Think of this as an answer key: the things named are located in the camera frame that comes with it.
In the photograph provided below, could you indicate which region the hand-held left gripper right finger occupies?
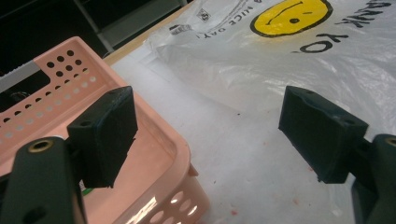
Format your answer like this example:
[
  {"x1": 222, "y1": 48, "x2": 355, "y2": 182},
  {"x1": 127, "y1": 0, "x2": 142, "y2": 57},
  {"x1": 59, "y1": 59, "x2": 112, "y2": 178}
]
[{"x1": 278, "y1": 85, "x2": 370, "y2": 185}]

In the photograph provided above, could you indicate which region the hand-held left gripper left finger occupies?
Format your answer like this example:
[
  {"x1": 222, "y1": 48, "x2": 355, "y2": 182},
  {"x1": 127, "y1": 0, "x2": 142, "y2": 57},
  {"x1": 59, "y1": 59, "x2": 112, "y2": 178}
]
[{"x1": 66, "y1": 86, "x2": 139, "y2": 189}]

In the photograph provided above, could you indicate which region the pink perforated plastic basket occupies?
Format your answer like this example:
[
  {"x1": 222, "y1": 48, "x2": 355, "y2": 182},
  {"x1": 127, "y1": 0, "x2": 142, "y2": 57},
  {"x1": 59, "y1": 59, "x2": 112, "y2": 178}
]
[{"x1": 0, "y1": 35, "x2": 210, "y2": 224}]

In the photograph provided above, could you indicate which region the white smiley plastic bag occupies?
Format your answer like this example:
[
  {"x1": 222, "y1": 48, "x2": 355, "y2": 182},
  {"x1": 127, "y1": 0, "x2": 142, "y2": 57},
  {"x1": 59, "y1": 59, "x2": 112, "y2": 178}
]
[{"x1": 145, "y1": 0, "x2": 396, "y2": 138}]

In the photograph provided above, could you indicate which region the black device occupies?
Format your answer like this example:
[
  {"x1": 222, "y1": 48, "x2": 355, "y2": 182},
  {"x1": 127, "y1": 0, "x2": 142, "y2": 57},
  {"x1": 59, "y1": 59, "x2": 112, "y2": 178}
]
[{"x1": 0, "y1": 69, "x2": 51, "y2": 114}]

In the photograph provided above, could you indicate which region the grey toothed strip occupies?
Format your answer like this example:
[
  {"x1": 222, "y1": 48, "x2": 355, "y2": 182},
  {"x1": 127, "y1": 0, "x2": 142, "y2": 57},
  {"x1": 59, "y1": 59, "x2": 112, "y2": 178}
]
[{"x1": 0, "y1": 60, "x2": 42, "y2": 94}]

